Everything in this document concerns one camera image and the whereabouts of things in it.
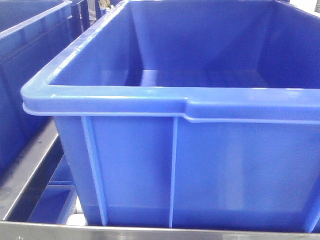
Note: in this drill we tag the blue bin upper shelf right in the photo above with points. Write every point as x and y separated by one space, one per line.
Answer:
196 114

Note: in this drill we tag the blue bin upper shelf left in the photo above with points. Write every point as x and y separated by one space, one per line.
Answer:
32 33

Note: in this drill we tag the stainless steel shelf frame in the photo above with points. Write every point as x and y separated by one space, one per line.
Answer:
23 183

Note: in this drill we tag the blue bin shelf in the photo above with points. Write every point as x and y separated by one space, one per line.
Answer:
32 33
196 114

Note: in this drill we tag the small blue bin below shelf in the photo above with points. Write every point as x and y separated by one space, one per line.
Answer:
52 205

